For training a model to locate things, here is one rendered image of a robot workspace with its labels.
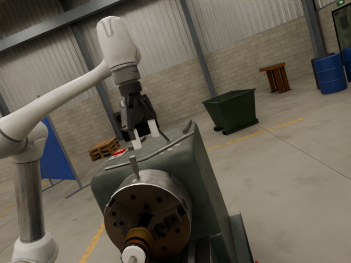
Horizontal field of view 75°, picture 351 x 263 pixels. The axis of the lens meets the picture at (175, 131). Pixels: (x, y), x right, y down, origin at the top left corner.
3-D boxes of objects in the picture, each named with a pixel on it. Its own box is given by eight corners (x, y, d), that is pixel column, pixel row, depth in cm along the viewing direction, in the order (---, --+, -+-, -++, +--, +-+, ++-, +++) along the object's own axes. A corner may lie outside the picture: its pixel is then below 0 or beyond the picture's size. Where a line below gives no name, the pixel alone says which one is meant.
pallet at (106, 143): (102, 152, 957) (97, 143, 950) (121, 145, 952) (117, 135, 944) (91, 162, 835) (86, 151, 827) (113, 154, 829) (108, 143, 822)
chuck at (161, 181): (125, 249, 96) (103, 180, 89) (199, 239, 90) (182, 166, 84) (117, 266, 87) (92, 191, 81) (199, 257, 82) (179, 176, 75)
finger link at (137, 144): (136, 128, 75) (135, 129, 74) (142, 148, 76) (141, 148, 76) (129, 130, 77) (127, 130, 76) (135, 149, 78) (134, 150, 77)
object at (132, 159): (137, 188, 82) (128, 157, 79) (137, 185, 84) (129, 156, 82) (143, 186, 82) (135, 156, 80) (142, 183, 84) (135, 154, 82)
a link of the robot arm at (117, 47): (136, 59, 72) (141, 63, 85) (119, 7, 69) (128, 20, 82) (103, 69, 72) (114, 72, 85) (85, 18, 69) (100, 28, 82)
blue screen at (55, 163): (21, 189, 804) (-11, 127, 762) (44, 178, 860) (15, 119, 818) (66, 198, 518) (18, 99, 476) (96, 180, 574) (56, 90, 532)
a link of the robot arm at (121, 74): (141, 61, 79) (146, 79, 80) (121, 69, 83) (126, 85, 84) (125, 62, 71) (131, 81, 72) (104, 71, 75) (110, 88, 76)
